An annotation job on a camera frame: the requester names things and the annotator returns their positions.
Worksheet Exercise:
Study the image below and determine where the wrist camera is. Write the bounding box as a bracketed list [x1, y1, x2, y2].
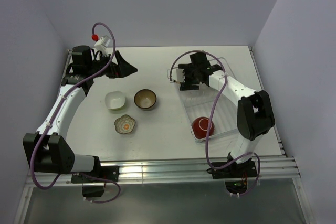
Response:
[91, 34, 111, 55]
[172, 68, 185, 84]

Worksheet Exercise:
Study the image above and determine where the white square bowl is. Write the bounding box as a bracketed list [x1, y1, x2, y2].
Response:
[104, 91, 125, 110]

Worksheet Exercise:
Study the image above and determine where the aluminium frame rail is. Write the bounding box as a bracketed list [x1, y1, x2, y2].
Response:
[25, 158, 301, 188]

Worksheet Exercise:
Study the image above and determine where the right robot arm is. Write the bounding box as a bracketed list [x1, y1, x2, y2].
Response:
[169, 50, 275, 177]

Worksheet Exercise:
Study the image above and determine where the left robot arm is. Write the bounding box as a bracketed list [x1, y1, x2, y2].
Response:
[23, 46, 137, 182]

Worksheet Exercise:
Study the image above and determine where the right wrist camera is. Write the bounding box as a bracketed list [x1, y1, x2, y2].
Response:
[172, 68, 185, 84]

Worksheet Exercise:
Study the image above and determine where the red bowl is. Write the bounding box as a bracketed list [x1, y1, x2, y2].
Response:
[191, 116, 215, 140]

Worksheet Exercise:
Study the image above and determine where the flower shaped patterned dish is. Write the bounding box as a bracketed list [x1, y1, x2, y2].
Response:
[114, 114, 136, 134]

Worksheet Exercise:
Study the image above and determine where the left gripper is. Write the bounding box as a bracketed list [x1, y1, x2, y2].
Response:
[87, 51, 137, 79]

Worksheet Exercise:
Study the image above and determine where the white wire dish rack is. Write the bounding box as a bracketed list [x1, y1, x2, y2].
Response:
[166, 56, 247, 143]

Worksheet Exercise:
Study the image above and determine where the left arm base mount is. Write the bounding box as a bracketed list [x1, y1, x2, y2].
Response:
[70, 165, 121, 204]

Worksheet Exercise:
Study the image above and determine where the brown rimmed beige bowl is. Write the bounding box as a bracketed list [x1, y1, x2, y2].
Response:
[133, 89, 157, 111]

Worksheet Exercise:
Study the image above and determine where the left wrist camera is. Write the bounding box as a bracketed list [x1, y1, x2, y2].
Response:
[91, 34, 111, 55]

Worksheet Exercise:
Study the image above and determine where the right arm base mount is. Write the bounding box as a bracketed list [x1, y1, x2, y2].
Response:
[207, 159, 258, 195]

